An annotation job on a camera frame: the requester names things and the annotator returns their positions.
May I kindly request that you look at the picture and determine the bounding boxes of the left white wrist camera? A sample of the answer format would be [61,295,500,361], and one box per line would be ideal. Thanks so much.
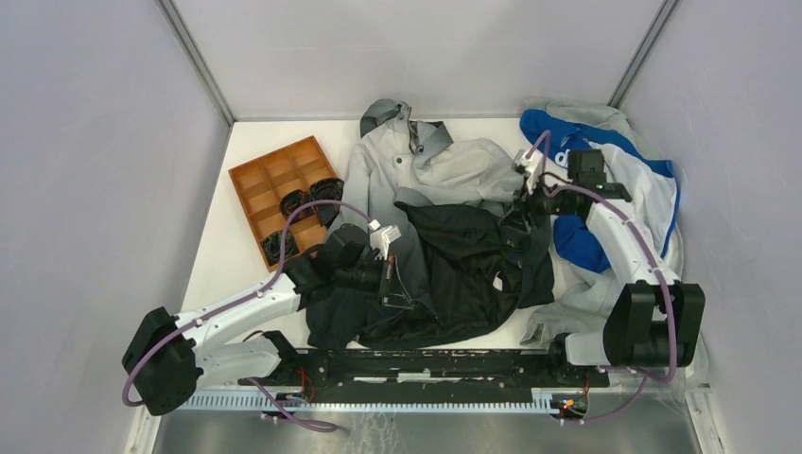
[368,219,402,259]

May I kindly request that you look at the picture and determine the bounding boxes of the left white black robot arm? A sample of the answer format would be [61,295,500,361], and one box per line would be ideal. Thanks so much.
[122,220,411,416]

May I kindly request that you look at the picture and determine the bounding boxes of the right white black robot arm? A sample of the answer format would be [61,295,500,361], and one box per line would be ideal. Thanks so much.
[514,148,706,386]

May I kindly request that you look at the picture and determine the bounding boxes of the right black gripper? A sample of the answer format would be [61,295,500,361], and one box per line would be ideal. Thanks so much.
[497,173,576,235]

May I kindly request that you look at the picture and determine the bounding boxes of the grey black zip jacket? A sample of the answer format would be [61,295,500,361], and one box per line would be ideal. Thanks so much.
[305,98,554,350]

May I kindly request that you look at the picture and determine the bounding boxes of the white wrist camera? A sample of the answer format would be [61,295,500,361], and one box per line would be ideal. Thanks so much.
[514,148,548,195]
[368,219,402,259]

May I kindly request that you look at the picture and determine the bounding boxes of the blue white jacket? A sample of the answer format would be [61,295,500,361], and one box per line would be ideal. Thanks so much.
[519,108,684,271]

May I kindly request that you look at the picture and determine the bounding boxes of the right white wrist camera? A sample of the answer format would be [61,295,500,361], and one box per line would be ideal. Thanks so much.
[514,148,548,195]

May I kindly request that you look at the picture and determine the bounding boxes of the white slotted cable duct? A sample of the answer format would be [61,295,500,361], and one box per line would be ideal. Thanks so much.
[179,389,559,416]

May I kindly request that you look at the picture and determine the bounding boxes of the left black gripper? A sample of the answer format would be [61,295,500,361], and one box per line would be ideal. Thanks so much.
[335,253,414,309]

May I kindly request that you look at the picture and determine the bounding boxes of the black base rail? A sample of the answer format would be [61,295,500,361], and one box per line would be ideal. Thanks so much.
[258,349,610,404]

